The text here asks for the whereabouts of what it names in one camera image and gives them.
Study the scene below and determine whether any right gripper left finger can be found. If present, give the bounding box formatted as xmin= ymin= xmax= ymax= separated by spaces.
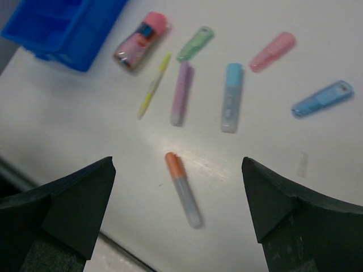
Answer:
xmin=1 ymin=156 xmax=116 ymax=271

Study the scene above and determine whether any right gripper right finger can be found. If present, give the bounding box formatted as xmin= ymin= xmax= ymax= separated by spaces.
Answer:
xmin=242 ymin=157 xmax=362 ymax=271

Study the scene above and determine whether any blue compartment tray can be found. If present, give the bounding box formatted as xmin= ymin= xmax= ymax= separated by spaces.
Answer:
xmin=1 ymin=0 xmax=127 ymax=72

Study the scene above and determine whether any blue highlighter pen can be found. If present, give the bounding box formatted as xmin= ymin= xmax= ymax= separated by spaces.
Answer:
xmin=221 ymin=63 xmax=243 ymax=133

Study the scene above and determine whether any thin yellow pen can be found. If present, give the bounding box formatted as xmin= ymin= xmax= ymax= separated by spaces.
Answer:
xmin=137 ymin=53 xmax=171 ymax=120

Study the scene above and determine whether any pink translucent cap case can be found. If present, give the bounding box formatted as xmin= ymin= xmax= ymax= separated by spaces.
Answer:
xmin=249 ymin=32 xmax=297 ymax=73

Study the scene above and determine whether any purple highlighter pen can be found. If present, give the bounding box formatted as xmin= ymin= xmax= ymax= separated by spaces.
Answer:
xmin=170 ymin=61 xmax=193 ymax=126

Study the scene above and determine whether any blue translucent cap case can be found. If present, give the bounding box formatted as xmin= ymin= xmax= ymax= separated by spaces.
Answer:
xmin=291 ymin=80 xmax=354 ymax=119

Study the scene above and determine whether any pink capped glue bottle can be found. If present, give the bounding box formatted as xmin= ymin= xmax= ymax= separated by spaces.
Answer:
xmin=113 ymin=11 xmax=170 ymax=73

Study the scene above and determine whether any green translucent cap case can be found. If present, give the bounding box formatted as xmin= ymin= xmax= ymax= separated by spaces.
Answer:
xmin=176 ymin=25 xmax=214 ymax=63

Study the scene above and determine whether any orange highlighter pen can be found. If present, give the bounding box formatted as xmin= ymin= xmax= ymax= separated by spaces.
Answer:
xmin=164 ymin=152 xmax=202 ymax=228

